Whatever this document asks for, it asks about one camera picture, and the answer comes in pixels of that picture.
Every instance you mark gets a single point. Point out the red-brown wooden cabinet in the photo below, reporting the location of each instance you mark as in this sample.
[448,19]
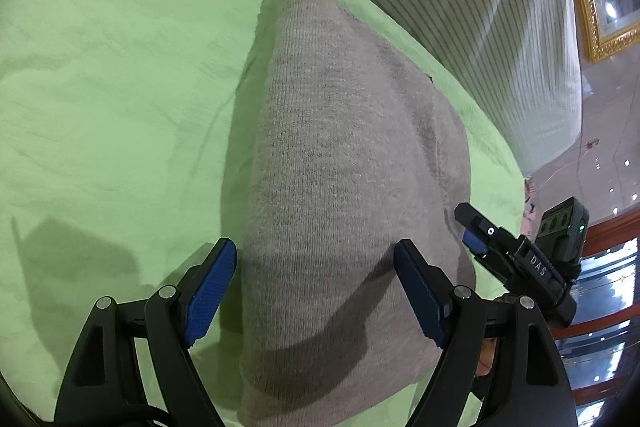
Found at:
[607,307]

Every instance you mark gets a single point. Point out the beige knit sweater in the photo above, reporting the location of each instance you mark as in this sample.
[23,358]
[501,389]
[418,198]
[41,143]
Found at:
[340,187]

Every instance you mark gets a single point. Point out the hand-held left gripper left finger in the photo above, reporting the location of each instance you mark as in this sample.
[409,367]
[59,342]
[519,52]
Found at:
[207,287]

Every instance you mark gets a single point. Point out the pink cloth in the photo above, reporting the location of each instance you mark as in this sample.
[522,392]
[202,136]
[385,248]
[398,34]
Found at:
[530,202]

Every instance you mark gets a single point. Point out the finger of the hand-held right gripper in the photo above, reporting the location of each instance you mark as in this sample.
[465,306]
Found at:
[482,224]
[475,243]

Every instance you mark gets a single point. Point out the person's right hand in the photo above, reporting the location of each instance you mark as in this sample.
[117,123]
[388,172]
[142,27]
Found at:
[487,357]

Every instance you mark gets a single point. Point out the green bed sheet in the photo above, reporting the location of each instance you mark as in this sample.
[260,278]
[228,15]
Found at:
[115,117]

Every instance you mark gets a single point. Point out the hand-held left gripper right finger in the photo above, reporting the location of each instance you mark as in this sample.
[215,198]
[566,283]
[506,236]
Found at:
[420,289]

